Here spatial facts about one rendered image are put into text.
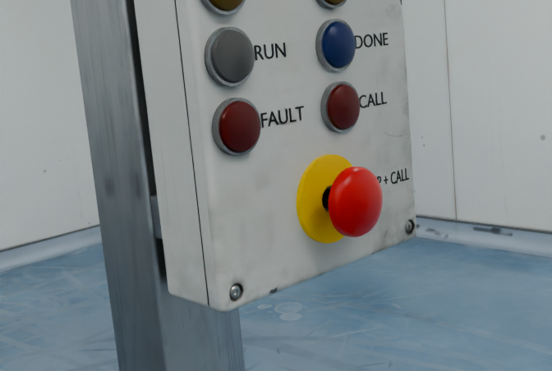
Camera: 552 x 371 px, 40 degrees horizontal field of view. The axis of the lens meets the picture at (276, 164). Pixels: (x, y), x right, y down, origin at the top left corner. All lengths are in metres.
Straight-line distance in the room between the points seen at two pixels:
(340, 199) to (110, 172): 0.14
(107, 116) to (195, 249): 0.10
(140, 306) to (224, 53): 0.17
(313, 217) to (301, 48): 0.10
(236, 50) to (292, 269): 0.13
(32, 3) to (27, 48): 0.24
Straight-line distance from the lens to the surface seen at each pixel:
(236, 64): 0.39
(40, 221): 4.38
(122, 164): 0.45
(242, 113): 0.39
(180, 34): 0.39
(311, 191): 0.43
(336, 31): 0.44
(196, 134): 0.39
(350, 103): 0.45
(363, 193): 0.43
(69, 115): 4.42
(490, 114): 3.69
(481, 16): 3.67
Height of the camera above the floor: 1.06
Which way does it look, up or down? 9 degrees down
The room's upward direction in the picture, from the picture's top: 5 degrees counter-clockwise
